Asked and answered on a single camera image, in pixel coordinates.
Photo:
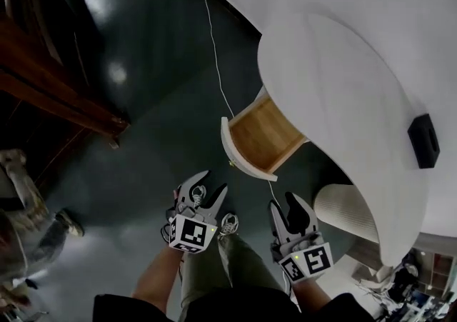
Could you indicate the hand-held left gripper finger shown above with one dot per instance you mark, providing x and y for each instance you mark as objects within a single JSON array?
[
  {"x": 185, "y": 188},
  {"x": 216, "y": 204}
]

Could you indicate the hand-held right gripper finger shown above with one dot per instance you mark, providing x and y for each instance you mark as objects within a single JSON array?
[
  {"x": 277, "y": 222},
  {"x": 301, "y": 217}
]

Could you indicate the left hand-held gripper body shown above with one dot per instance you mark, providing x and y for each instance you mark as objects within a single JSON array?
[{"x": 191, "y": 233}]

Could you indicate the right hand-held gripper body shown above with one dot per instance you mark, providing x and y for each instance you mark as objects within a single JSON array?
[{"x": 307, "y": 260}]

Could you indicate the white drawer with wooden inside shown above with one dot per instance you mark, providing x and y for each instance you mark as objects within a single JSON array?
[{"x": 264, "y": 135}]

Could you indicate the person's left forearm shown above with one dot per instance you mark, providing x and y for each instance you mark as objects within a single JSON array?
[{"x": 160, "y": 277}]

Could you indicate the person's right forearm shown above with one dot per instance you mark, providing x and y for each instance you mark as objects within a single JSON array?
[{"x": 312, "y": 293}]

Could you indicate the brass drawer knob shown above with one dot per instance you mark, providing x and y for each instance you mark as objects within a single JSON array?
[{"x": 231, "y": 163}]

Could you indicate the person's left shoe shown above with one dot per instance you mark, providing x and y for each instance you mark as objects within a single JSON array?
[{"x": 198, "y": 195}]

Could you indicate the person's shoe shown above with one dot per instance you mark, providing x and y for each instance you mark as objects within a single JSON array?
[
  {"x": 71, "y": 222},
  {"x": 198, "y": 195},
  {"x": 229, "y": 225}
]

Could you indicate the person's right shoe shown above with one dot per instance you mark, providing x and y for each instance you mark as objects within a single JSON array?
[{"x": 229, "y": 225}]

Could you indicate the beige ribbed stool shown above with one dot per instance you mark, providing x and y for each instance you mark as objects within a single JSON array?
[{"x": 342, "y": 210}]

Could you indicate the person's green trousers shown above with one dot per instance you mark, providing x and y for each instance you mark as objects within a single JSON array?
[{"x": 232, "y": 267}]

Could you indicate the person's black shirt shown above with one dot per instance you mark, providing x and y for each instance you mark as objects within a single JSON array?
[{"x": 250, "y": 308}]

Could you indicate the wooden shelf unit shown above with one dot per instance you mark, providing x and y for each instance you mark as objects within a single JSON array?
[{"x": 437, "y": 270}]

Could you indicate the black box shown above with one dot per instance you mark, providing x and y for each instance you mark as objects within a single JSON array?
[{"x": 423, "y": 140}]

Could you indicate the white desk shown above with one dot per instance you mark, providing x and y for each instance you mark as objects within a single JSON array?
[{"x": 357, "y": 63}]

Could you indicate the dark wooden cabinet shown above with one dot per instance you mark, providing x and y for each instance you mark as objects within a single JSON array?
[{"x": 46, "y": 74}]

